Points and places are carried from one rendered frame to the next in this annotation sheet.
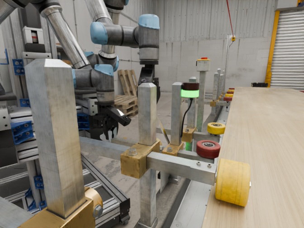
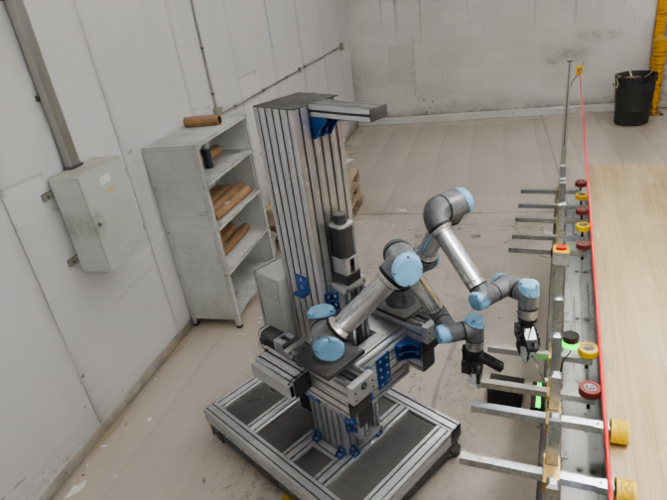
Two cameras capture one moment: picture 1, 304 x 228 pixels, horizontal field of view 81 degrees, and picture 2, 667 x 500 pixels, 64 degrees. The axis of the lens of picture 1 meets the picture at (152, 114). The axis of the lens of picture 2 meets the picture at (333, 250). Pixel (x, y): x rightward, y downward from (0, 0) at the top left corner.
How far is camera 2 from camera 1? 175 cm
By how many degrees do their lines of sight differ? 13
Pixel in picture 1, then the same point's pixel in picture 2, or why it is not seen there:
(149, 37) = (533, 305)
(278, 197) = (646, 435)
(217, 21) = not seen: outside the picture
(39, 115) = (553, 434)
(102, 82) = (477, 335)
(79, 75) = (456, 334)
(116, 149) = (534, 416)
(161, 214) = not seen: hidden behind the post
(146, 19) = (531, 292)
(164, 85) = (382, 98)
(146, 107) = (557, 389)
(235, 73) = (571, 46)
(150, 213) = not seen: hidden behind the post
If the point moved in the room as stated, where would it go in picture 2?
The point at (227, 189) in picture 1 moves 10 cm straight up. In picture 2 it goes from (617, 438) to (620, 416)
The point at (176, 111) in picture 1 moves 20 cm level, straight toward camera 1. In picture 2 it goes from (556, 358) to (573, 393)
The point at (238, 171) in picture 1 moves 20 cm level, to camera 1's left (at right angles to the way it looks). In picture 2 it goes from (622, 429) to (564, 437)
